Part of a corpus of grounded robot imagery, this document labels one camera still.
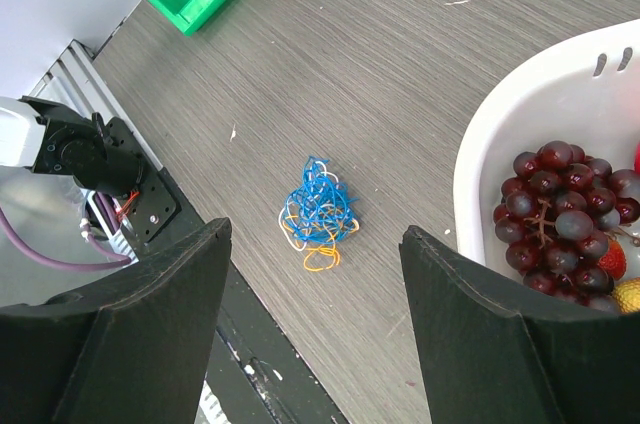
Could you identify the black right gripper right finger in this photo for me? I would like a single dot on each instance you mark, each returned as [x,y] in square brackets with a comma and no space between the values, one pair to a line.
[494,351]

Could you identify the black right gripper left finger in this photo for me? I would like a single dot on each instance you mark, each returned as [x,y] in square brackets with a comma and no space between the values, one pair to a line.
[132,347]

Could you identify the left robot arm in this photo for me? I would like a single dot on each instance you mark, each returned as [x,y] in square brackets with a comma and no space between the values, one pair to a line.
[50,138]

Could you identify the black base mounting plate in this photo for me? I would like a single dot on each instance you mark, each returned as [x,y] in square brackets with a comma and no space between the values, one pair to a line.
[160,204]

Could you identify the dark purple grape bunch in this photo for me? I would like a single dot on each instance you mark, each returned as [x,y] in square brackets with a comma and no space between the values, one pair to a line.
[556,217]

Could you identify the red strawberry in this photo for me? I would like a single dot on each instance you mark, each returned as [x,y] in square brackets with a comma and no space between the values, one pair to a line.
[614,262]

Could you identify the red apple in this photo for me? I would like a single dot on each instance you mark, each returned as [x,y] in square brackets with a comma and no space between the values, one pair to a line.
[637,159]

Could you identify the white plastic fruit basket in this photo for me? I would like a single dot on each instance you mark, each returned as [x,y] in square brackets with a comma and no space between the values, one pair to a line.
[584,91]

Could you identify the white slotted cable duct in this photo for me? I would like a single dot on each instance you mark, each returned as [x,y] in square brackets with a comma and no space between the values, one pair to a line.
[208,404]

